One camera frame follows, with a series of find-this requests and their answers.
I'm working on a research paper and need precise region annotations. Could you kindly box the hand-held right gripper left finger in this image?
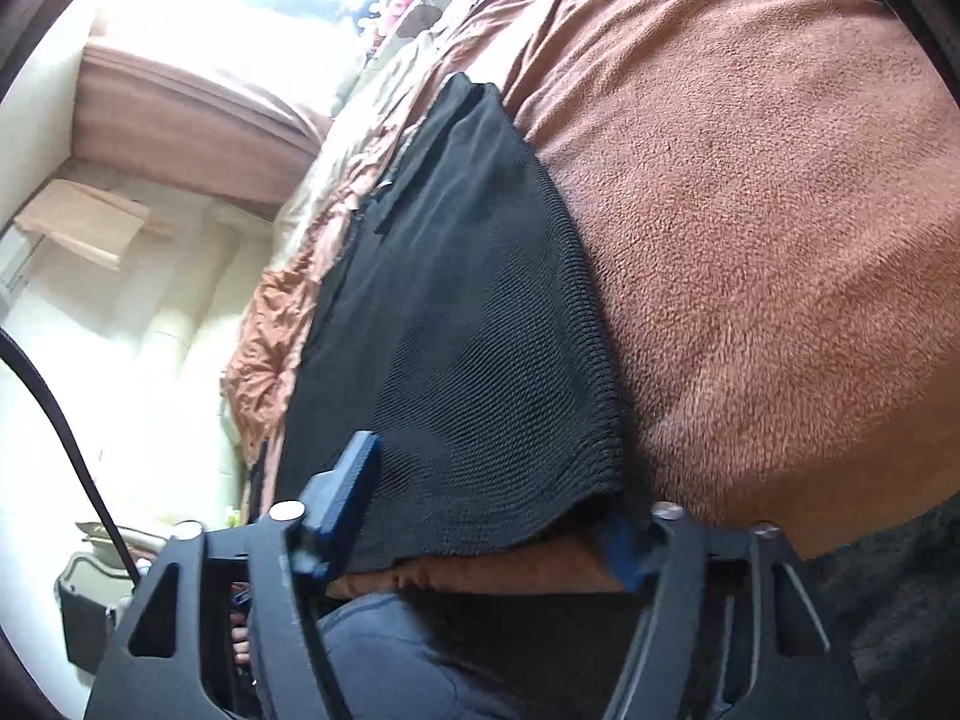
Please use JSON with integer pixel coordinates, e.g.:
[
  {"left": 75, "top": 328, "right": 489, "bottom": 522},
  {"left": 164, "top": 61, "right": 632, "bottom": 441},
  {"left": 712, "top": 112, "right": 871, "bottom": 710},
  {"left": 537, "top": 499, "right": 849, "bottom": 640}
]
[{"left": 82, "top": 431, "right": 380, "bottom": 720}]

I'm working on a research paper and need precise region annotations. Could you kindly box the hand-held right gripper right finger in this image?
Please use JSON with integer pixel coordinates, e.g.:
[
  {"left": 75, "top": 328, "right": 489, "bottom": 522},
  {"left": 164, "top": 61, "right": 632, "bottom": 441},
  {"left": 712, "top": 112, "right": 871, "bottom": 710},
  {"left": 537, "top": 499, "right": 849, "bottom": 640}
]
[{"left": 600, "top": 502, "right": 871, "bottom": 720}]

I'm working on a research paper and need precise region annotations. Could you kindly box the black t-shirt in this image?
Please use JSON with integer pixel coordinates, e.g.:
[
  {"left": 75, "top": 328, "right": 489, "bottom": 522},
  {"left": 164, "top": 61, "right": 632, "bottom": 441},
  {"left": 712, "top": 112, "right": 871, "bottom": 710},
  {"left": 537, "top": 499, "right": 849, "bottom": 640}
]
[{"left": 274, "top": 73, "right": 627, "bottom": 575}]

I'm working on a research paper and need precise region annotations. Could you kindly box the cream leather headboard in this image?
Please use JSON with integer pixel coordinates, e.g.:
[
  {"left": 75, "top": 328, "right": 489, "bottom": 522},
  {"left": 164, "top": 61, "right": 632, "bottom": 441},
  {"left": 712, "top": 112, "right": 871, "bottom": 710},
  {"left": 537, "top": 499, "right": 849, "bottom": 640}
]
[{"left": 112, "top": 202, "right": 301, "bottom": 526}]

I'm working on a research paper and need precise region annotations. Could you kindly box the dark fuzzy cloth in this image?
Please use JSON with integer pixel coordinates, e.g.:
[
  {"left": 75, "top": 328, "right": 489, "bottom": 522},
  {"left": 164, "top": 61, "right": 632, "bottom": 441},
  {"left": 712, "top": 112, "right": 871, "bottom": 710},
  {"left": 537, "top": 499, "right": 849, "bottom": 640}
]
[{"left": 810, "top": 499, "right": 960, "bottom": 720}]

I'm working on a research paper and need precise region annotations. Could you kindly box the small dark waste bin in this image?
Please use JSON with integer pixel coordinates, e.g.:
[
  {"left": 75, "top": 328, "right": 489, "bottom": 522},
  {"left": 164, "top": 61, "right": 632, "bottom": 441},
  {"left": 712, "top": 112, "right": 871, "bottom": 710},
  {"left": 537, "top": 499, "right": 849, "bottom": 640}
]
[{"left": 56, "top": 521, "right": 170, "bottom": 668}]

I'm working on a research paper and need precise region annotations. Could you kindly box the beige duvet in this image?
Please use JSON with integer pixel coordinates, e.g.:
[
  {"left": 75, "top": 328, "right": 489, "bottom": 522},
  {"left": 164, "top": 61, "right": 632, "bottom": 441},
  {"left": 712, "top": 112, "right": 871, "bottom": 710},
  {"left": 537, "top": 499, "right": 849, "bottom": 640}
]
[{"left": 274, "top": 0, "right": 481, "bottom": 271}]

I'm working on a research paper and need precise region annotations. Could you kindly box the brown blanket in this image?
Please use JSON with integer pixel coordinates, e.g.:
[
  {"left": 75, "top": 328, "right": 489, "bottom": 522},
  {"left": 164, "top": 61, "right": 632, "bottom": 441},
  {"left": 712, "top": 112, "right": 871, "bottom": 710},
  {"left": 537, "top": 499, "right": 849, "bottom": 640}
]
[{"left": 221, "top": 0, "right": 960, "bottom": 590}]

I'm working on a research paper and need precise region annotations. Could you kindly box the hanging white cloth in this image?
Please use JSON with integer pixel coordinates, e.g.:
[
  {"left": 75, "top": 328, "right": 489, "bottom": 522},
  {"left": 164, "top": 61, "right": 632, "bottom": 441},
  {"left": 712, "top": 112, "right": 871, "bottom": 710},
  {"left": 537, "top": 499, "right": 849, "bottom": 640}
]
[{"left": 15, "top": 180, "right": 177, "bottom": 271}]

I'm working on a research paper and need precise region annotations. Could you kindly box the wooden nightstand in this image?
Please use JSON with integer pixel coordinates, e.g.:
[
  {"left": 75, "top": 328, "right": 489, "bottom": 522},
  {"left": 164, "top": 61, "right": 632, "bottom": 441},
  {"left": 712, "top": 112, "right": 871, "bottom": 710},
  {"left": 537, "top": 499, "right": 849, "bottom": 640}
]
[{"left": 75, "top": 41, "right": 331, "bottom": 211}]

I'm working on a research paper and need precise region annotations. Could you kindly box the thick black cable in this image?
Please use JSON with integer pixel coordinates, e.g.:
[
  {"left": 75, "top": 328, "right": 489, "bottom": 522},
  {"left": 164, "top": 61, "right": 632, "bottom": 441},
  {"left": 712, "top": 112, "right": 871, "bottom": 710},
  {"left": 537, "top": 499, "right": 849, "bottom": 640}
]
[{"left": 0, "top": 330, "right": 143, "bottom": 586}]

